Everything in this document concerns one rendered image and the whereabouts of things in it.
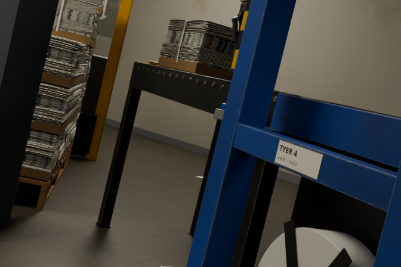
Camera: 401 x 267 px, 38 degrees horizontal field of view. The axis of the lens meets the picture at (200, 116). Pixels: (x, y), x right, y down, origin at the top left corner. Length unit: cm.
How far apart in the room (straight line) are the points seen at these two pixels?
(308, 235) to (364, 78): 487
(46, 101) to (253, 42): 160
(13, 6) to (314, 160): 153
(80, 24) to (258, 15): 208
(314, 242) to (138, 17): 625
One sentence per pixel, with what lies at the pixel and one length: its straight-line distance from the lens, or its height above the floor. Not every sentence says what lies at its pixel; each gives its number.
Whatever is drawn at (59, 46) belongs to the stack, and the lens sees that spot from 281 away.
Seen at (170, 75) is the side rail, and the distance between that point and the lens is 230.
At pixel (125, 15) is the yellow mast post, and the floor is 114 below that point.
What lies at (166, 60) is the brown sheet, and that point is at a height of 84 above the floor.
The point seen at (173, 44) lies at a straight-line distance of 265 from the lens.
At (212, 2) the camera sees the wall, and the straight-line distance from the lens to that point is 674.
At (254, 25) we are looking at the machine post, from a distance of 141.
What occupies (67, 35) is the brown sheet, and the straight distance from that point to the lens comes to 338.
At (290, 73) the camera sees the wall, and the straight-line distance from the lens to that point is 619.
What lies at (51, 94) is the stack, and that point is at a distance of 281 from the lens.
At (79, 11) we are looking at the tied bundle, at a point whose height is 101.
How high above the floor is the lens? 77
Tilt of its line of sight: 3 degrees down
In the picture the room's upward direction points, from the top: 14 degrees clockwise
